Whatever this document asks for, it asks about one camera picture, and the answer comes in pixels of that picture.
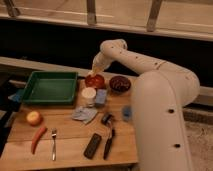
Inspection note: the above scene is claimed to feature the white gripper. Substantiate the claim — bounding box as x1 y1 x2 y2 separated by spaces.
88 52 113 77

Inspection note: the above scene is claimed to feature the yellow banana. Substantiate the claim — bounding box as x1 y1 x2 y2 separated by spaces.
91 66 104 76

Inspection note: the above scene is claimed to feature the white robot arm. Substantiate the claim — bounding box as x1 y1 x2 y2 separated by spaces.
92 39 200 171

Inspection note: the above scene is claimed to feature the white plastic cup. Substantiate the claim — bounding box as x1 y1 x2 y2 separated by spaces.
81 87 96 106

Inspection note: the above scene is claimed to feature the small blue plastic cup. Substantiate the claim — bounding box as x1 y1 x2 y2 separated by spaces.
122 106 132 122

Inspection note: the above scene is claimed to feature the red bowl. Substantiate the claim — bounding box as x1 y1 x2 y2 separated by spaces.
85 74 105 89

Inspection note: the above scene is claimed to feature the blue sponge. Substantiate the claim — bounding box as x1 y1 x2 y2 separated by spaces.
95 89 107 106

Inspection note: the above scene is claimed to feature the dark bowl with berries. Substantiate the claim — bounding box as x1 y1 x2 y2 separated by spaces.
109 76 131 93

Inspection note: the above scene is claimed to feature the crumpled grey cloth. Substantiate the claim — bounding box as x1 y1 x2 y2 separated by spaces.
71 106 98 124

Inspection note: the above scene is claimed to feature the small black clip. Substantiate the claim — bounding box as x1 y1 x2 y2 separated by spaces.
101 113 114 126

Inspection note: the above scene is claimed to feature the green plastic tray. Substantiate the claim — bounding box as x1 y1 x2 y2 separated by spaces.
22 71 78 105

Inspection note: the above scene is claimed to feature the silver fork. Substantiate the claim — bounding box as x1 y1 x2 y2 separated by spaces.
51 129 57 161

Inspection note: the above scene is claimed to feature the red apple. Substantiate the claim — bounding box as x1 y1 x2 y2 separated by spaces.
26 111 42 126

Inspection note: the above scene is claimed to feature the blue object left of table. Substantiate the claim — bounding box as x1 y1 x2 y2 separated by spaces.
9 89 24 102

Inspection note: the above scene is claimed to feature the black remote control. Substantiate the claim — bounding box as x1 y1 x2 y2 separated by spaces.
84 133 102 159

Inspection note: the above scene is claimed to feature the black handled knife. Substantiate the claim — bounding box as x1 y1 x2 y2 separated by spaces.
103 129 115 160

